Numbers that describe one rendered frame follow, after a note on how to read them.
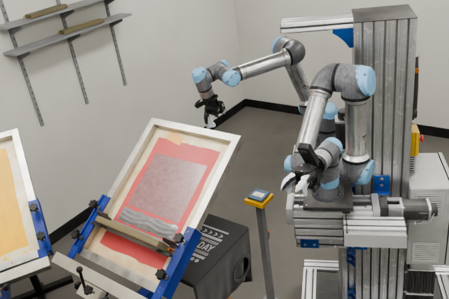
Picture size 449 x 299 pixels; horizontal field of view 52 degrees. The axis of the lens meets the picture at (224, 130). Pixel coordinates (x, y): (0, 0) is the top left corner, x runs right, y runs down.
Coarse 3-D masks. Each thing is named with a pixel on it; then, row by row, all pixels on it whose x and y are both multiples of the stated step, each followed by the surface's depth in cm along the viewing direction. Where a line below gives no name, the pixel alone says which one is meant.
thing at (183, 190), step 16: (192, 160) 225; (208, 160) 221; (176, 176) 224; (192, 176) 220; (176, 192) 218; (192, 192) 214; (160, 208) 217; (176, 208) 213; (192, 208) 210; (176, 224) 209; (144, 256) 207; (160, 256) 203
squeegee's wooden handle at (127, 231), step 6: (102, 222) 214; (108, 222) 212; (114, 222) 211; (114, 228) 209; (120, 228) 207; (126, 228) 206; (126, 234) 205; (132, 234) 203; (138, 234) 201; (144, 234) 200; (138, 240) 206; (144, 240) 198; (150, 240) 197; (156, 240) 195; (156, 246) 194; (162, 246) 197
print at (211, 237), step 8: (200, 232) 252; (208, 232) 251; (216, 232) 250; (224, 232) 250; (200, 240) 246; (208, 240) 245; (216, 240) 244; (200, 248) 240; (208, 248) 240; (192, 256) 236; (200, 256) 235
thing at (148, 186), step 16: (160, 144) 240; (176, 144) 235; (160, 160) 234; (176, 160) 229; (144, 176) 233; (160, 176) 228; (128, 192) 232; (144, 192) 227; (160, 192) 223; (144, 208) 222; (128, 224) 220; (112, 240) 219; (128, 240) 215
